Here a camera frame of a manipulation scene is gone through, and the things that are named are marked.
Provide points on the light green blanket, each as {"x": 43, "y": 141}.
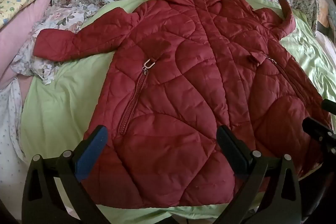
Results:
{"x": 57, "y": 108}

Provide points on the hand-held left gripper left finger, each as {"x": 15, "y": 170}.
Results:
{"x": 92, "y": 145}

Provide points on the white dotted sheet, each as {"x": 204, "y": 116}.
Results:
{"x": 9, "y": 119}

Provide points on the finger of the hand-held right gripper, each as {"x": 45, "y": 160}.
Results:
{"x": 329, "y": 106}
{"x": 316, "y": 129}

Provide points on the pink pillow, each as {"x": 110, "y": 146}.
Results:
{"x": 18, "y": 37}

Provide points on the white cloth with large flowers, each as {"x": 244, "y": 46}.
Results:
{"x": 57, "y": 19}

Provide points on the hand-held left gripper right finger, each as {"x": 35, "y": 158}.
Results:
{"x": 233, "y": 150}

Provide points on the red quilted jacket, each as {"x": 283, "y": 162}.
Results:
{"x": 183, "y": 77}

